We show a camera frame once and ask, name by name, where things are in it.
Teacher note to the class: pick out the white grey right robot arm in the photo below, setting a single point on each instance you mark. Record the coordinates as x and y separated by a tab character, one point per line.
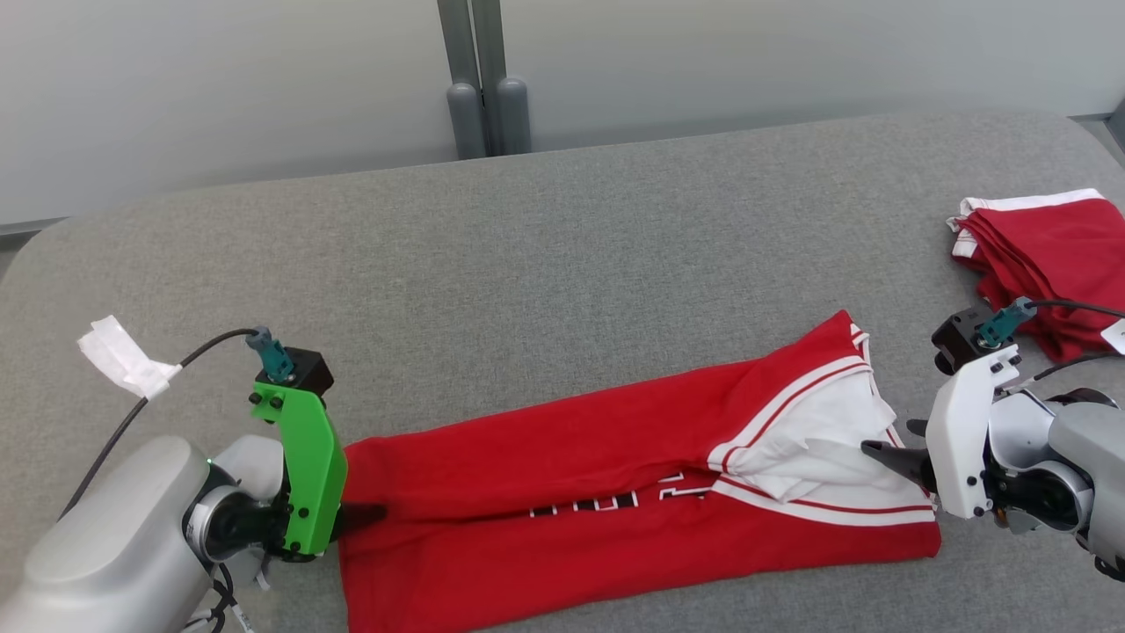
1081	440

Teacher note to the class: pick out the red shorts white trim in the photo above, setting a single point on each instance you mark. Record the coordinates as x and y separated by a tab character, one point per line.
1055	246

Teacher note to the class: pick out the red white jersey shirt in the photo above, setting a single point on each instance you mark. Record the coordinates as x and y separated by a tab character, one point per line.
545	457

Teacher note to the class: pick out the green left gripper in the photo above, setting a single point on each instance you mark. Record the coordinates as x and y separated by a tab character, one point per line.
312	475

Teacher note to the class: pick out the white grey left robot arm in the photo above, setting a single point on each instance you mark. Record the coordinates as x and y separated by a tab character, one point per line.
114	527

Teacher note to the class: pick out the grey fabric sofa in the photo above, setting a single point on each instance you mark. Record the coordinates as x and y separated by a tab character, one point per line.
527	264

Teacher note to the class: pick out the grey baseboard strip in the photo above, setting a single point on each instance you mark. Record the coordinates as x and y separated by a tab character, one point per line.
31	229

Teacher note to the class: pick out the grey metal floor bracket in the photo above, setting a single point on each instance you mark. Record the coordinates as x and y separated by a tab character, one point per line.
1118	132

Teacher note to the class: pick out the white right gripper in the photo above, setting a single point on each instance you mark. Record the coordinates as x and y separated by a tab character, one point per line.
962	440

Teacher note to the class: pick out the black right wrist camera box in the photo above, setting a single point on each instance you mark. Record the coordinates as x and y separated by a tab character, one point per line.
958	334

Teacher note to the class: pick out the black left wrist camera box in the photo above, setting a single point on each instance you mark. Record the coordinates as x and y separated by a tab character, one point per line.
308	374

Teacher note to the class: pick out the grey partition post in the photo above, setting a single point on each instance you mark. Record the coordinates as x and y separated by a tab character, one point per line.
505	70
459	70

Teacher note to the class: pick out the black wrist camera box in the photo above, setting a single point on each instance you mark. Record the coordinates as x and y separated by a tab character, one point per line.
958	334
308	374

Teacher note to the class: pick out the white tape tag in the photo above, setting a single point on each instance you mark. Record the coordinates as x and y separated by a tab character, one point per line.
123	356

